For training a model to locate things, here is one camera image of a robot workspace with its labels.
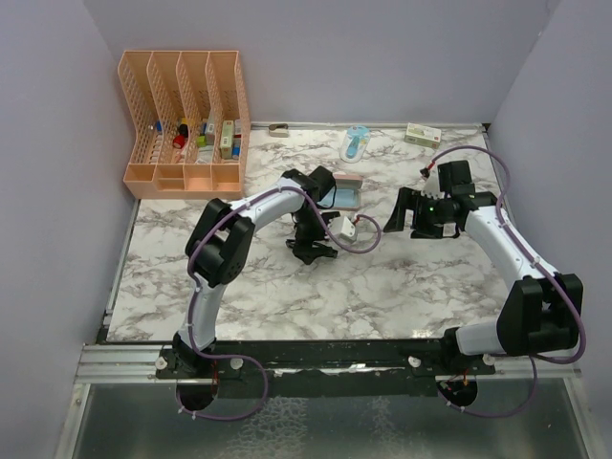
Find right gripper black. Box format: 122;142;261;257
384;186;454;240

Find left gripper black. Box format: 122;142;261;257
294;208;340;265

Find black sunglasses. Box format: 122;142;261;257
286;239;338;265

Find light blue cleaning cloth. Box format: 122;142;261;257
332;188;361;209

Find pink glasses case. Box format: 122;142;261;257
327;173;363;210

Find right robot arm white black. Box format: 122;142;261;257
383;161;583;374

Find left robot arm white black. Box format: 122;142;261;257
172;166;339;378

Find small white green box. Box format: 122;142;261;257
404;122;442;149

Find blue white packaged item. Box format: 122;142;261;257
339;125;370;164

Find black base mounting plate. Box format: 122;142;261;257
156;339;494;398

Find green white box in organizer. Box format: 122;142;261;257
219;120;235;160

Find red black small bottle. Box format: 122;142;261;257
172;123;188;149

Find peach desk file organizer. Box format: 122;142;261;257
118;50;251;199

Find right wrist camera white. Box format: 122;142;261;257
420;164;444;199

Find aluminium rail frame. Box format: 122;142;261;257
75;344;164;384

